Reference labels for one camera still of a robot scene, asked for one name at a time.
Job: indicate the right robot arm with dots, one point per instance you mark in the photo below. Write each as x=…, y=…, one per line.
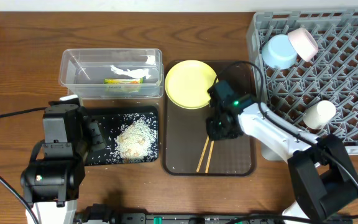
x=323, y=177

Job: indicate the white pink bowl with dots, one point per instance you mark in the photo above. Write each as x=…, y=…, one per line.
x=303, y=43

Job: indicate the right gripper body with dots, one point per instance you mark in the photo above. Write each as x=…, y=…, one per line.
x=217, y=131

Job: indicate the pale green cup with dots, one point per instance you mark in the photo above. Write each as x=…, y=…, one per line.
x=318, y=115

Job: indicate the left wooden chopstick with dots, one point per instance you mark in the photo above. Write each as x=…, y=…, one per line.
x=202, y=154

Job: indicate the light blue bowl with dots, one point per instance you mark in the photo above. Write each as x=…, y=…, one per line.
x=278, y=52

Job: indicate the brown serving tray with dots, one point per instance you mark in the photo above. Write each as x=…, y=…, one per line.
x=185, y=132

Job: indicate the wooden chopstick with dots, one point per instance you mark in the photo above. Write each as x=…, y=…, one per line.
x=209, y=157
x=202, y=154

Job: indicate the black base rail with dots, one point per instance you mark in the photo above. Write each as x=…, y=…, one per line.
x=101, y=213

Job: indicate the pile of rice scraps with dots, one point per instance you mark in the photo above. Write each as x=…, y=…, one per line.
x=135, y=140

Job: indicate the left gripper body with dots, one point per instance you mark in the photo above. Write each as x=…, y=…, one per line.
x=95, y=137

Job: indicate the right wooden chopstick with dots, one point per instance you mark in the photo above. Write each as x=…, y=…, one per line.
x=209, y=157

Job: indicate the clear plastic bin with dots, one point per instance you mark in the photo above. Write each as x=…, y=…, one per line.
x=83, y=72

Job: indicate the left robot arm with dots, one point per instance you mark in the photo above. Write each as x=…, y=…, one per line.
x=56, y=167

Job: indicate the black plastic tray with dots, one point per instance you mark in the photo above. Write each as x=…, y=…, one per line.
x=104, y=124

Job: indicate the grey dishwasher rack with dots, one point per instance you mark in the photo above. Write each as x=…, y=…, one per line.
x=332, y=74

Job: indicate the yellow plate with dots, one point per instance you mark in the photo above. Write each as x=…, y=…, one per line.
x=187, y=84

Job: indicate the green snack wrapper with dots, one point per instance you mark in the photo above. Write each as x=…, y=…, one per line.
x=120, y=81

